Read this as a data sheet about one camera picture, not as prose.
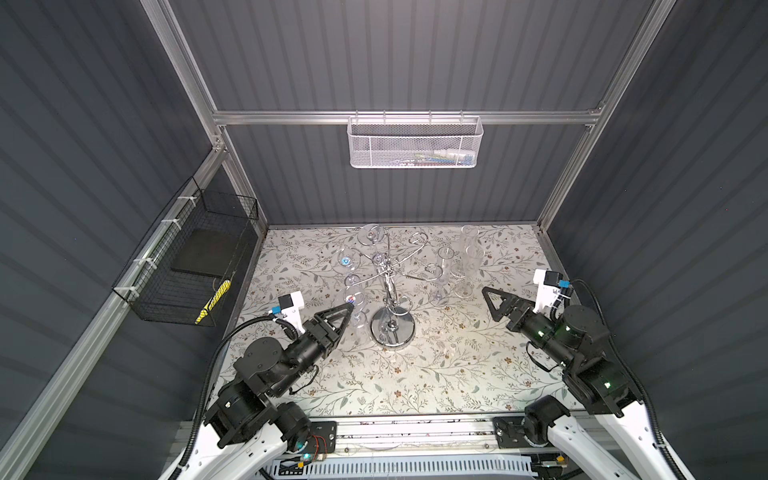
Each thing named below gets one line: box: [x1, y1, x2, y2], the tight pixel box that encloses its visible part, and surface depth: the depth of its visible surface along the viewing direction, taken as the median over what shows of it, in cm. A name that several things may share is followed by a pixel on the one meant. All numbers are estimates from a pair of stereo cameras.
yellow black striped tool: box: [194, 280, 231, 325], surface depth 71 cm
